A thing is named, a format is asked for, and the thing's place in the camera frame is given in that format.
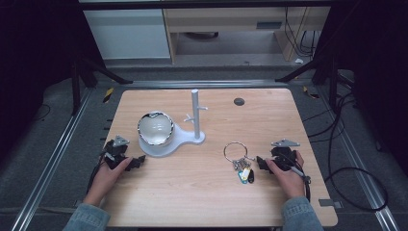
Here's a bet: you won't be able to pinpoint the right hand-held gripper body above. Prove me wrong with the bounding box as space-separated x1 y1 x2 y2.
269 138 301 171

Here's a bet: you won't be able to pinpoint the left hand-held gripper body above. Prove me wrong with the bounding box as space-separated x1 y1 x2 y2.
102 134 131 170

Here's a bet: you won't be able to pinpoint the metal key ring with keys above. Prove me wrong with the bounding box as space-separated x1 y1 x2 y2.
222 141 257 185

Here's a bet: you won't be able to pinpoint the person's right hand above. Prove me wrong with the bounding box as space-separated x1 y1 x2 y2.
265 150 306 200

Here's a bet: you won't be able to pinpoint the person's left hand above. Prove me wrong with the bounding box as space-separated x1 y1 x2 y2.
83 156 135 208

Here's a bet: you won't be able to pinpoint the shiny silver bowl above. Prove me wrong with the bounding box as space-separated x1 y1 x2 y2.
137 110 175 147

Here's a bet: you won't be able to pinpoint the yellow black tape strip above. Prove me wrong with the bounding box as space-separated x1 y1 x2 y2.
302 85 320 100
102 87 115 105

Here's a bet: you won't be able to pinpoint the white stand with pegged pole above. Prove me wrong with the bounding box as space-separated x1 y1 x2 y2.
138 89 209 159

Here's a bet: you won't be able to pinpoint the black tripod stand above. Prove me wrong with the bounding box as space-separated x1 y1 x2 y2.
69 53 135 116
274 53 342 114

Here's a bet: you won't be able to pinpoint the white cabinet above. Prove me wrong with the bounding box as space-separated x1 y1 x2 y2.
82 8 172 61

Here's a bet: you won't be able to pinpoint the dark curtain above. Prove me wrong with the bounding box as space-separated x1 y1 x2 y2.
320 0 408 176
0 0 85 162

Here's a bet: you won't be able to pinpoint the light wooden desk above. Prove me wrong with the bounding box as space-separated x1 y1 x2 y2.
162 6 332 64

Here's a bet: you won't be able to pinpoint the left hand-held gripper cable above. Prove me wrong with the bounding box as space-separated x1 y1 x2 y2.
86 152 108 194

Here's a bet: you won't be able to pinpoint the hand-held gripper cable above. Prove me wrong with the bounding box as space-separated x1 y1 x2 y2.
86 152 108 194
282 155 313 203

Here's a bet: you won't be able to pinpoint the right hand-held gripper cable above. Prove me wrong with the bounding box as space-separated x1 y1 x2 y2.
282 155 313 203

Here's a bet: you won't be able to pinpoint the looped black floor cable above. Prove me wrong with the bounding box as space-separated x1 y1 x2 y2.
324 91 390 213

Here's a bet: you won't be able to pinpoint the aluminium floor rail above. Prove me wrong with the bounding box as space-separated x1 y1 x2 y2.
10 88 94 231
315 86 402 231

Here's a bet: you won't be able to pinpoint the grey table bracket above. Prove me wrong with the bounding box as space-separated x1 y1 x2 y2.
318 198 344 210

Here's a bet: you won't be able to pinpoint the thin black floor cable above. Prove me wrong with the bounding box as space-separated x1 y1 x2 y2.
31 102 52 123

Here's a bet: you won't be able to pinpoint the black cables under desk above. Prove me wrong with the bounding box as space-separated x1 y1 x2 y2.
283 6 321 59

